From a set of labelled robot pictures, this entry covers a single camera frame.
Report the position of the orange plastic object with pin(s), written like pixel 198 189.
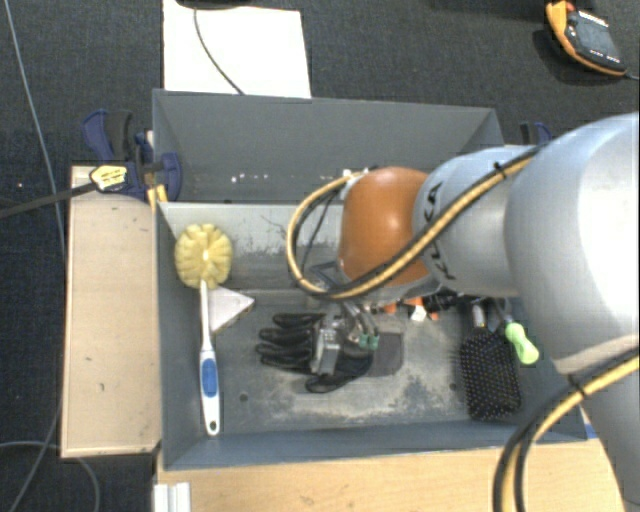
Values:
pixel 389 309

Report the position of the yellow sponge dish brush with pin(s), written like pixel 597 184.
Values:
pixel 203 256

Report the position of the white triangular block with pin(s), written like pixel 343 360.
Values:
pixel 226 306

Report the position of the grey metal bin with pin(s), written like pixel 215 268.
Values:
pixel 280 400

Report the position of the black cylinder on white bracket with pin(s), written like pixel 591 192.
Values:
pixel 418 313

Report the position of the black glove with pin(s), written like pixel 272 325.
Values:
pixel 287 345

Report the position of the pale wood board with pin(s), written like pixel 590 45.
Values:
pixel 110 325

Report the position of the black hairbrush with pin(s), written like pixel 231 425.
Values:
pixel 490 375

